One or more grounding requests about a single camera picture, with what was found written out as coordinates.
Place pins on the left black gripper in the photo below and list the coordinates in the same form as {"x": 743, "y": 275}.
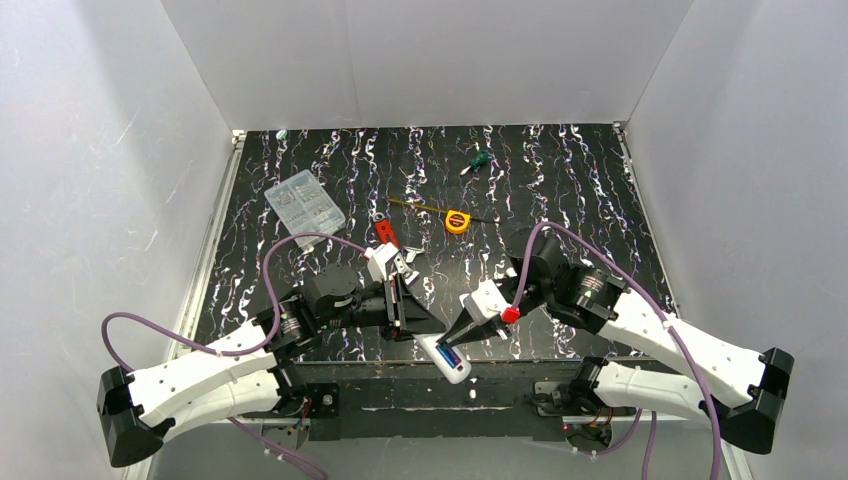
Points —
{"x": 398, "y": 305}

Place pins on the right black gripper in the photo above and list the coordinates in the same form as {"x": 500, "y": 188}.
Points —
{"x": 495, "y": 322}

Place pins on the blue AAA battery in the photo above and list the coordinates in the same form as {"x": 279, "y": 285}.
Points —
{"x": 451, "y": 356}

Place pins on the white remote control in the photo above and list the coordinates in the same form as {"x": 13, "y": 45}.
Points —
{"x": 428, "y": 343}

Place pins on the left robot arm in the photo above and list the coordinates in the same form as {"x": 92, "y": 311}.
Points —
{"x": 251, "y": 370}

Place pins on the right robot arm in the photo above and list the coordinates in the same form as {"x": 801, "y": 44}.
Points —
{"x": 737, "y": 391}

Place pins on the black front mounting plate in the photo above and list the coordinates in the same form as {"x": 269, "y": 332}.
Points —
{"x": 523, "y": 399}

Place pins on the red adjustable wrench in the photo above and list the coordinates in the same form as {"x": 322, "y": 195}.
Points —
{"x": 403, "y": 267}

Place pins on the yellow tape measure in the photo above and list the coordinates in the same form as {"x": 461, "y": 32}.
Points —
{"x": 456, "y": 222}

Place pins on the clear plastic screw box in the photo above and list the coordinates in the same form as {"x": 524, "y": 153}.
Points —
{"x": 303, "y": 205}

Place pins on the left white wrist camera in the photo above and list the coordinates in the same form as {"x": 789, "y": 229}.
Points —
{"x": 380, "y": 261}

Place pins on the green handled screwdriver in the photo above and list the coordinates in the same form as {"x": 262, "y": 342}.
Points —
{"x": 480, "y": 159}

